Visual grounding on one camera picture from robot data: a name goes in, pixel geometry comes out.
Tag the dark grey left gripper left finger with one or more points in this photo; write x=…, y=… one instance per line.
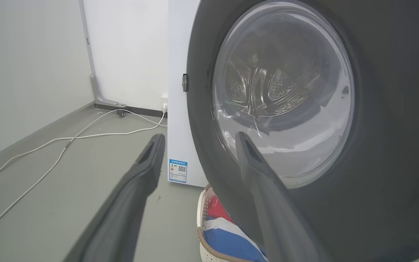
x=129, y=196

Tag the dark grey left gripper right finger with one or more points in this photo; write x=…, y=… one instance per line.
x=271, y=203

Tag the white wall socket plug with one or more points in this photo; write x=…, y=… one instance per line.
x=164, y=105

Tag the grey metal panel stand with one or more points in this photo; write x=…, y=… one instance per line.
x=98, y=91

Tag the dark grey washing machine door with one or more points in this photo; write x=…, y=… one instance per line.
x=384, y=153

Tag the white woven laundry basket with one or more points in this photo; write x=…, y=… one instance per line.
x=203, y=233

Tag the white partition panel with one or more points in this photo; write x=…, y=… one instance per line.
x=129, y=51

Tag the white washing machine body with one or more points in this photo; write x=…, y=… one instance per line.
x=180, y=109

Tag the black door latch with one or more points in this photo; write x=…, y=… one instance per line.
x=185, y=82

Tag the blue energy label sticker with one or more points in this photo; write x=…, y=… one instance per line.
x=178, y=170

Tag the red white blue garment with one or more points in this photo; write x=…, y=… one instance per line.
x=227, y=236

